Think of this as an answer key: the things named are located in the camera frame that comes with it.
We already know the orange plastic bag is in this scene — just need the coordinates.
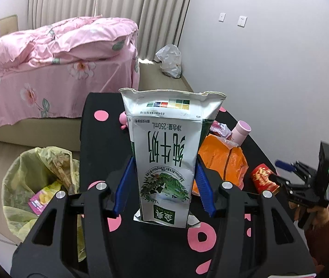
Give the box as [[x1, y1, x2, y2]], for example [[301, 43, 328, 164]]
[[191, 134, 249, 196]]

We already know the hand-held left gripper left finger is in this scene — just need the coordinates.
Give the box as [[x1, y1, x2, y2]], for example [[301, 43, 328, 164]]
[[9, 156, 137, 278]]

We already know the pink yellow snack packet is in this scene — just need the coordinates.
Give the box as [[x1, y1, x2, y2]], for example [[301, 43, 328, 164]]
[[28, 181, 62, 216]]

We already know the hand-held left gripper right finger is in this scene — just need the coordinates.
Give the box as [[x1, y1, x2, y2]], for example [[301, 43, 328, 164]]
[[195, 155, 317, 278]]

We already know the pink floral bed sheet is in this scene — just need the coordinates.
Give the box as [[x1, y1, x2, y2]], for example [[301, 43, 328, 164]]
[[0, 32, 141, 131]]

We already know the white plastic bag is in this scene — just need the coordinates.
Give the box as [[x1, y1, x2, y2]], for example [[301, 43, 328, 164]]
[[155, 44, 182, 79]]

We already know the person's right hand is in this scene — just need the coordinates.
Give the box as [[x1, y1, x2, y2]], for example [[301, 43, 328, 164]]
[[293, 204, 329, 231]]

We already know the white green milk carton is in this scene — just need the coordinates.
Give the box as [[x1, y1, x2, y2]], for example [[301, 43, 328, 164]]
[[118, 87, 227, 229]]

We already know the pink plastic cup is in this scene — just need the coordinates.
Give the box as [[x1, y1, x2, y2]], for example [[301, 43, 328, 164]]
[[231, 120, 252, 145]]

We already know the pink floral duvet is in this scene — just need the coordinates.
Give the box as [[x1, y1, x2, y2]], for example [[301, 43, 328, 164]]
[[0, 16, 139, 82]]

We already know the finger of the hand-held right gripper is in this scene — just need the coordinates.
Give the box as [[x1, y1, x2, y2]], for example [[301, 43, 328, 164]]
[[275, 159, 316, 180], [270, 174, 307, 192]]

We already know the red paper cup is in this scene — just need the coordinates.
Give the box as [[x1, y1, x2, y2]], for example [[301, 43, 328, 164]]
[[250, 164, 282, 195]]

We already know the pink crumpled wrapper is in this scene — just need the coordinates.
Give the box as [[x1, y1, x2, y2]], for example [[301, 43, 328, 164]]
[[210, 121, 233, 140]]

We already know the pink caterpillar toy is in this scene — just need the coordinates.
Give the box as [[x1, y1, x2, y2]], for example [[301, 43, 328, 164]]
[[119, 111, 129, 130]]

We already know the trash bin with yellow bag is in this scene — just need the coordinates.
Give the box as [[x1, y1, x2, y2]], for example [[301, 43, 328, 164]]
[[1, 146, 87, 263]]

